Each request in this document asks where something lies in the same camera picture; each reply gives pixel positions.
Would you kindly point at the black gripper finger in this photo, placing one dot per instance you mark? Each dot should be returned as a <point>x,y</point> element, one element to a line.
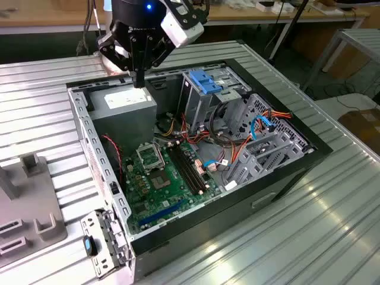
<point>118,60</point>
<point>157,53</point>

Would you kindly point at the grey metal disk bay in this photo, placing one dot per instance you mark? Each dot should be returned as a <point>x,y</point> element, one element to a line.
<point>252,169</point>

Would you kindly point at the blue plastic drive clip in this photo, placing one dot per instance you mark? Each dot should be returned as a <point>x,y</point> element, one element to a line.
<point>205,81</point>

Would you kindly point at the grey power supply unit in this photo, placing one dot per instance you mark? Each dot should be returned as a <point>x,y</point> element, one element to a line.
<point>124,118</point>

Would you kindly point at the grey metal drive cage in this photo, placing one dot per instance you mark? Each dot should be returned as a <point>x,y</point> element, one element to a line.
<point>196,110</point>

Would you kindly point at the long wooden desk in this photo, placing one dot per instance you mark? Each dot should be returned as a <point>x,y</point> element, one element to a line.
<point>44,15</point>

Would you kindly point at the black RAM slot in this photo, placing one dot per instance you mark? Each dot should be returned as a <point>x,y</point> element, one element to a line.
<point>192,167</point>
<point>185,170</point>
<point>182,171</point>
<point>189,168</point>

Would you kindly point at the CPU socket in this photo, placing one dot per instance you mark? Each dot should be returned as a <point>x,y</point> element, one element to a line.
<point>160,180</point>

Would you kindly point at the black case latch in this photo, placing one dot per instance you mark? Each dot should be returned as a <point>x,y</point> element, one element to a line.
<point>113,188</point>

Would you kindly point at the green motherboard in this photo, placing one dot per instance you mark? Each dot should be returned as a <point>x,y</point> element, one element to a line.
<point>166,193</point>

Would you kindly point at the white connector plug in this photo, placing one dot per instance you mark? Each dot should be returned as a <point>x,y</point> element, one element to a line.
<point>230,186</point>

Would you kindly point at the large brown carton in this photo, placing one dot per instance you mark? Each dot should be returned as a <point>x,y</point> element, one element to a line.
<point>311,41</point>

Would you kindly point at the blue expansion slot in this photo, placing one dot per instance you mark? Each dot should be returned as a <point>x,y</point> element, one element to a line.
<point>161,212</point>

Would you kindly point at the grey parts rack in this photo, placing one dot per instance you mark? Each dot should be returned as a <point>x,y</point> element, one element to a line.
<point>29,202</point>

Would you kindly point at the black open PC case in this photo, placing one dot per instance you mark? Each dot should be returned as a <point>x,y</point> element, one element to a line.
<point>207,225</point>

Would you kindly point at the black clip with blue label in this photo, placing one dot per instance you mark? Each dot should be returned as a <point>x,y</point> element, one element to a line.
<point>87,245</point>

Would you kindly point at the small cardboard box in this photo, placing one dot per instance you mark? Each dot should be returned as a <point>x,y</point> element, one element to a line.
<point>365,124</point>

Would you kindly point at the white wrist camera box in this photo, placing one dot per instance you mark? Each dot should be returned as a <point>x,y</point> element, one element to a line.
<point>181,29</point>

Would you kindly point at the grey slot bracket cover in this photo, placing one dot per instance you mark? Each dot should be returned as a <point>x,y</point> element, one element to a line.
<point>110,237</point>

